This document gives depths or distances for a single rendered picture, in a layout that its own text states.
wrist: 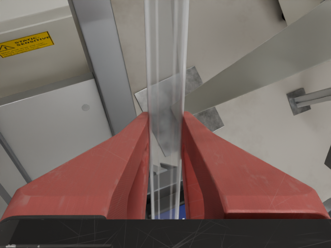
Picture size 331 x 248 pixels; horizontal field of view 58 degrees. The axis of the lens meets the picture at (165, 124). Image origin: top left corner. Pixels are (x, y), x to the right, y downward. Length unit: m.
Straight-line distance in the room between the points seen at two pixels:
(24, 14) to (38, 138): 0.28
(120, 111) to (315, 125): 1.16
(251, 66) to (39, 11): 0.33
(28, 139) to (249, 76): 0.39
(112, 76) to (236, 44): 1.05
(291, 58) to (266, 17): 0.89
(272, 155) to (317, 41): 0.86
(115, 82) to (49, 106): 0.05
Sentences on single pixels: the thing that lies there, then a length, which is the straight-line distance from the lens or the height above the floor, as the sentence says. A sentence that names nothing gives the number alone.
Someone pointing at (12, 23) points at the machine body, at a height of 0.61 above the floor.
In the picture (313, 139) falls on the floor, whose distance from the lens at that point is 1.32.
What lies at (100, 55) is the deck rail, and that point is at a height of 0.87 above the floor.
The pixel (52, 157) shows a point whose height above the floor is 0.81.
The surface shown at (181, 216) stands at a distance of 0.26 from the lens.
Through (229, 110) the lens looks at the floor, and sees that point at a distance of 1.15.
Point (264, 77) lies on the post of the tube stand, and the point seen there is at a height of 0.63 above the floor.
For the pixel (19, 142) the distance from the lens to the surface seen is 0.23.
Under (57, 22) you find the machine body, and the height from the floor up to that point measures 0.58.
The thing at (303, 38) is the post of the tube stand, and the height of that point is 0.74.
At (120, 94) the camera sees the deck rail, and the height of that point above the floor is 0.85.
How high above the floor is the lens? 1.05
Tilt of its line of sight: 78 degrees down
